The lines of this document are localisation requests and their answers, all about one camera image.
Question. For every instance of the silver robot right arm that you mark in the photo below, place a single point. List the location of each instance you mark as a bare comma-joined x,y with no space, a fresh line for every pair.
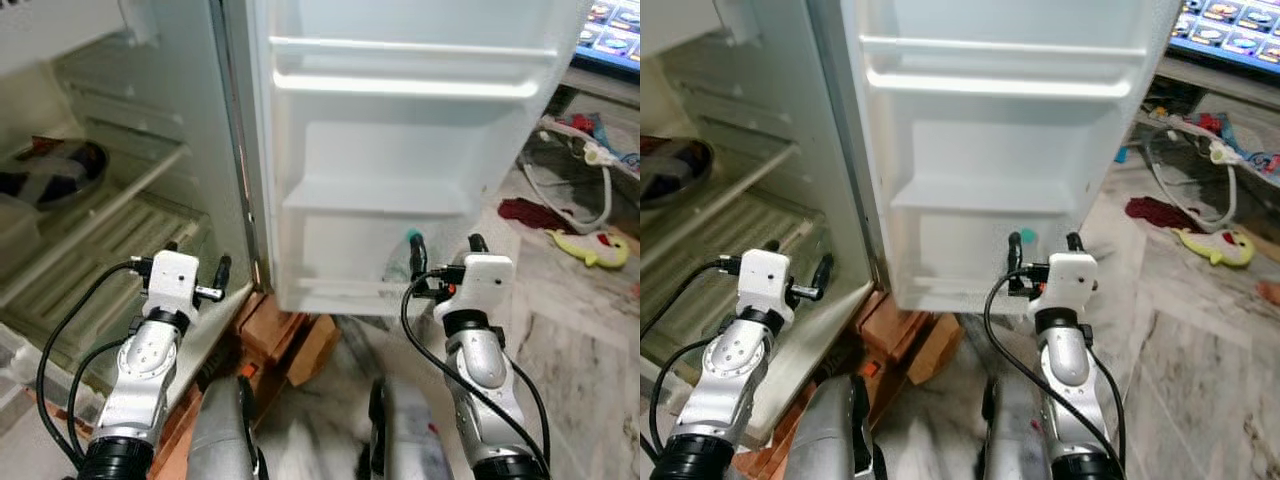
485,370
1065,370

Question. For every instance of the white fridge shelf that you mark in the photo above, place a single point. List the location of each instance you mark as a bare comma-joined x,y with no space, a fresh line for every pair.
720,215
100,215

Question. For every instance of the ribbed fridge crisper cover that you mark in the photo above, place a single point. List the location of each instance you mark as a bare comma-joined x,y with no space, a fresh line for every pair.
720,295
100,290

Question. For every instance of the white fridge cabinet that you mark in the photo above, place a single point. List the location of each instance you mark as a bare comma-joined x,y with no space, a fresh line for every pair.
810,180
200,150

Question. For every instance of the white fridge door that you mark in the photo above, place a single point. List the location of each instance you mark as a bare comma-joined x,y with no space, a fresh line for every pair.
1000,150
400,150

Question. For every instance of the dark red cloth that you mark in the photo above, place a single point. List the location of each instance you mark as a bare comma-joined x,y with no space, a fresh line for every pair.
1158,212
530,213

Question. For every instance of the orange brown support blocks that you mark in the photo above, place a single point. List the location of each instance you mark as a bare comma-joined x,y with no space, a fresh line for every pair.
905,335
285,335

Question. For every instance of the yellow plush toy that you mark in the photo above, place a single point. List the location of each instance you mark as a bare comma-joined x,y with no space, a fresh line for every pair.
1220,247
595,248

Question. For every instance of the dark patterned bowl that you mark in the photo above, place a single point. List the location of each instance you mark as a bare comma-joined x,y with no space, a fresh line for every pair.
55,170
675,170

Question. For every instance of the silver robot left leg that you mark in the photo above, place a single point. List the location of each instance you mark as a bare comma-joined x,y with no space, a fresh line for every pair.
835,430
225,430

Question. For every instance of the silver robot leg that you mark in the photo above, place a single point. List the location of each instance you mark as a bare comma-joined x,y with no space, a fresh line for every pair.
1015,430
410,430
225,430
835,430

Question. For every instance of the silver robot right leg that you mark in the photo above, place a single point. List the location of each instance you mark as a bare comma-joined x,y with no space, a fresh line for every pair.
410,430
1015,430

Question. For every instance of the grey television stand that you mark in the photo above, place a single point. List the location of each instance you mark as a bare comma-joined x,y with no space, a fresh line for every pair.
610,88
1220,90

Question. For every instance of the television screen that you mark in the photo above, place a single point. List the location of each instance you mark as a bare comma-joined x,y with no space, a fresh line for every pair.
612,30
1230,30

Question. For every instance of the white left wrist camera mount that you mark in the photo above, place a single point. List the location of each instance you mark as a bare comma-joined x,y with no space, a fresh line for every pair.
765,280
172,278

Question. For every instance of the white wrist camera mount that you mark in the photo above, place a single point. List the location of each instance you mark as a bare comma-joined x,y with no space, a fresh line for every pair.
765,280
485,280
172,278
1068,278

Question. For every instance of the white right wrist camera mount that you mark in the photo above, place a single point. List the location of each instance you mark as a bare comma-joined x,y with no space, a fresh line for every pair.
485,280
1068,278

